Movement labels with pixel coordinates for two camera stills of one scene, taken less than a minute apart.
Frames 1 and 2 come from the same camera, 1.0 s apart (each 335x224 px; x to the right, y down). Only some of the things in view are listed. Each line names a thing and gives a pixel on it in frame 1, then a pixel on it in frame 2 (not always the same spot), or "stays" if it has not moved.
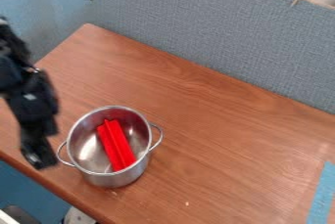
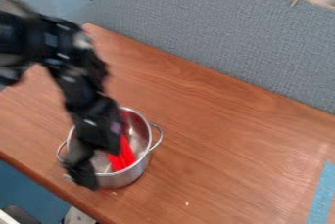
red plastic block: x=116 y=146 stays
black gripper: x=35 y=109 -> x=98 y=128
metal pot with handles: x=84 y=151 stays
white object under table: x=76 y=216 stays
